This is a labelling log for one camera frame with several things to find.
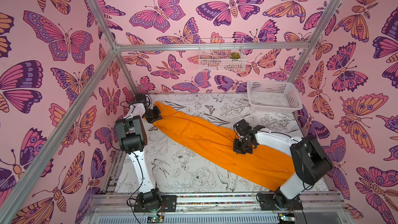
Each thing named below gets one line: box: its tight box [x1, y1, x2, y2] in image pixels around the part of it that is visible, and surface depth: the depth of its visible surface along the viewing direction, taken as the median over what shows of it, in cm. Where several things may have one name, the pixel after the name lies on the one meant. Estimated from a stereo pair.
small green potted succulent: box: [229, 51, 241, 60], surface depth 94 cm
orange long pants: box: [154, 101, 296, 191], surface depth 95 cm
